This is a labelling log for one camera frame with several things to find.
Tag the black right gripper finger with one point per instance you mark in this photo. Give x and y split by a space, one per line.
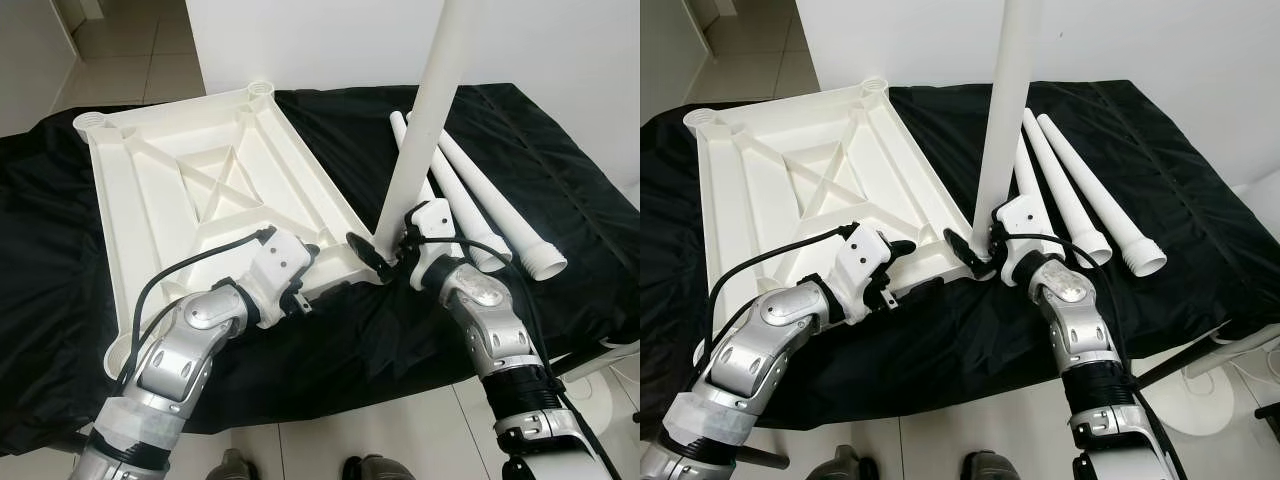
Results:
368 256
964 252

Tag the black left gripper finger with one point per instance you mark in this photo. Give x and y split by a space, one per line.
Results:
321 250
900 249

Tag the white plastic children table top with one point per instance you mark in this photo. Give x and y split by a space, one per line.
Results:
150 220
770 200

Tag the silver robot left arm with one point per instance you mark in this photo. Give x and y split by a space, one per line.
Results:
190 340
770 345

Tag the black cloth table cover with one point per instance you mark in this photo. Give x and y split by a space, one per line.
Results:
560 180
1200 200

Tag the grey robot left leg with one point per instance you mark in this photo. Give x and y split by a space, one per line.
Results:
235 465
840 465

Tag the grey robot leg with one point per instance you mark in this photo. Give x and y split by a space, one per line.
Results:
990 467
840 465
235 465
378 467

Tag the grey robot right leg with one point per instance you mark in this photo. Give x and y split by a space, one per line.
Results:
990 467
378 467

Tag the white round lamp base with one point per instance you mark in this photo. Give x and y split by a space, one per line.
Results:
590 400
1195 405

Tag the black furniture foot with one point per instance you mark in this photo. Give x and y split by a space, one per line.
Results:
1267 406

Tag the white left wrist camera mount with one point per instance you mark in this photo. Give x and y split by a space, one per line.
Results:
280 262
860 265

